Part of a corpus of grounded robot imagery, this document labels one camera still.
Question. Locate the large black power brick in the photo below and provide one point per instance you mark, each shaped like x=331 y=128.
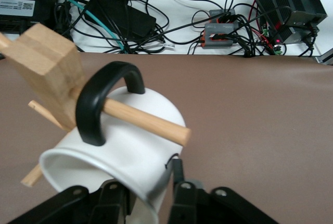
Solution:
x=125 y=18

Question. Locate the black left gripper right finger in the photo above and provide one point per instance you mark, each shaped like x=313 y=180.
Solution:
x=184 y=203

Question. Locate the grey orange hub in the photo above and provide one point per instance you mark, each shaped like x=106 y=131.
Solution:
x=221 y=32
x=221 y=13

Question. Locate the aluminium frame post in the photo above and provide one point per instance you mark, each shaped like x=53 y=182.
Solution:
x=325 y=57

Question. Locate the black computer box white labels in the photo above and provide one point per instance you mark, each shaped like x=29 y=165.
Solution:
x=23 y=5

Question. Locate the wooden mug rack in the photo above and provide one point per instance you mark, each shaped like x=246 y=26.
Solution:
x=49 y=60

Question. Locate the black finned power box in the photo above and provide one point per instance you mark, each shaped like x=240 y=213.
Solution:
x=294 y=5

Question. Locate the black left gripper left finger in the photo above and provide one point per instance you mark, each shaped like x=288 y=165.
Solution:
x=109 y=203

